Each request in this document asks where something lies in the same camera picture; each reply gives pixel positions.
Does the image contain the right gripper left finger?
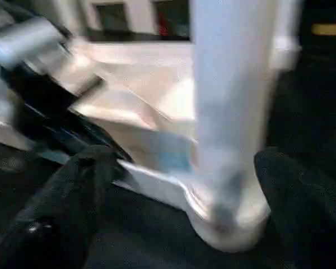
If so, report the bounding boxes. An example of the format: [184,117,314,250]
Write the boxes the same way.
[0,145,122,269]

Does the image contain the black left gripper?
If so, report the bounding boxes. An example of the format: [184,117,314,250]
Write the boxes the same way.
[0,62,101,147]

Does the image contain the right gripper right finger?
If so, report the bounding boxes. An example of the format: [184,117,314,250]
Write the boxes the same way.
[254,147,336,269]

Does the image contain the white plastic table top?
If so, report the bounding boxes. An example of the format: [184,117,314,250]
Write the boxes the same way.
[0,38,273,254]

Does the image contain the black box with yellow label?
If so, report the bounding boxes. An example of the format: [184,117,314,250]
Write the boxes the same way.
[300,0,336,57]

